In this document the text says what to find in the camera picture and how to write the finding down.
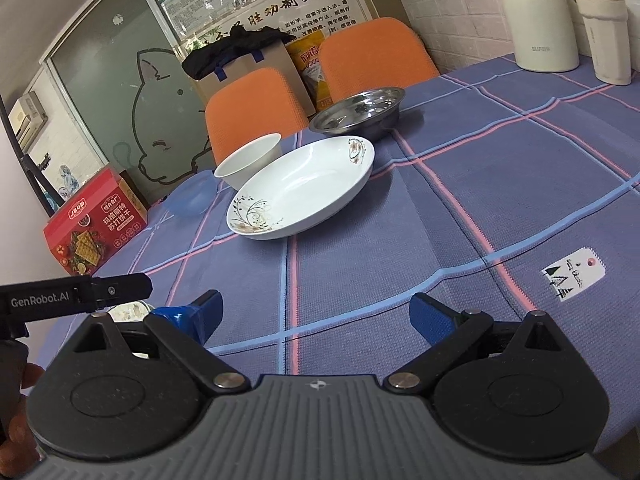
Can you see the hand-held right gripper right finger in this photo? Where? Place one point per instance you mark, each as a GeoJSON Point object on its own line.
{"type": "Point", "coordinates": [425, 316]}

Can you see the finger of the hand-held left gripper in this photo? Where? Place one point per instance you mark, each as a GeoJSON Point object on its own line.
{"type": "Point", "coordinates": [100, 292]}

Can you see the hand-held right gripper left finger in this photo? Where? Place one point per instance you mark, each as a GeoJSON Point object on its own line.
{"type": "Point", "coordinates": [207, 312]}

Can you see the small patterned dish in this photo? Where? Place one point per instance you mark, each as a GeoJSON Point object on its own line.
{"type": "Point", "coordinates": [127, 311]}

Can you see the blue plastic bowl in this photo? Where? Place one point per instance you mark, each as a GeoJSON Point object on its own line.
{"type": "Point", "coordinates": [187, 195]}

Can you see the white ceramic bowl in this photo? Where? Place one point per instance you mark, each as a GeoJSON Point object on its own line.
{"type": "Point", "coordinates": [245, 160]}

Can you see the stainless steel bowl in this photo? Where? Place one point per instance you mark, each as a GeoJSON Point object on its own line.
{"type": "Point", "coordinates": [360, 110]}

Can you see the person's left hand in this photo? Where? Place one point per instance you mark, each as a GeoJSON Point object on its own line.
{"type": "Point", "coordinates": [17, 425]}

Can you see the red cracker box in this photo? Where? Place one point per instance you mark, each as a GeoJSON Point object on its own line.
{"type": "Point", "coordinates": [90, 230]}

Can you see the blue checked tablecloth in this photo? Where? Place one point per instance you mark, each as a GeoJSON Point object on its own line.
{"type": "Point", "coordinates": [450, 210]}

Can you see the clear plastic bottle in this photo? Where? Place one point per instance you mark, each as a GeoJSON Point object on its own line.
{"type": "Point", "coordinates": [67, 180]}

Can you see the black tripod stand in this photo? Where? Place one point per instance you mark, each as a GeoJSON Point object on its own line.
{"type": "Point", "coordinates": [42, 170]}

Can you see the white floral plate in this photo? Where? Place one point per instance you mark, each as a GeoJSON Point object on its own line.
{"type": "Point", "coordinates": [300, 185]}

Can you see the white air conditioner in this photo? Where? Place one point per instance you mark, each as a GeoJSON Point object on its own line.
{"type": "Point", "coordinates": [27, 117]}

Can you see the cat drawing glass panel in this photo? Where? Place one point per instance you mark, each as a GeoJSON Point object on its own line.
{"type": "Point", "coordinates": [110, 85]}

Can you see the orange chair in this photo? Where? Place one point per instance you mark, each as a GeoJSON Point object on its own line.
{"type": "Point", "coordinates": [375, 55]}
{"type": "Point", "coordinates": [250, 105]}

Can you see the black cloth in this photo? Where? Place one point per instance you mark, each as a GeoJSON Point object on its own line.
{"type": "Point", "coordinates": [225, 52]}

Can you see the cardboard box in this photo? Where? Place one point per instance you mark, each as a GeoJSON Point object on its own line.
{"type": "Point", "coordinates": [265, 57]}

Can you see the yellow snack bag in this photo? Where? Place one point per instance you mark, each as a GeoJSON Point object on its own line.
{"type": "Point", "coordinates": [306, 60]}

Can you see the white thermos jug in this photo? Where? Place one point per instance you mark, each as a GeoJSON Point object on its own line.
{"type": "Point", "coordinates": [535, 20]}

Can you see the cream tumbler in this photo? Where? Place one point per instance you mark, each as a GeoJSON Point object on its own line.
{"type": "Point", "coordinates": [602, 35]}

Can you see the calligraphy wall poster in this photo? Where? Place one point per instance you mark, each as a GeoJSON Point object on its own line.
{"type": "Point", "coordinates": [280, 7]}

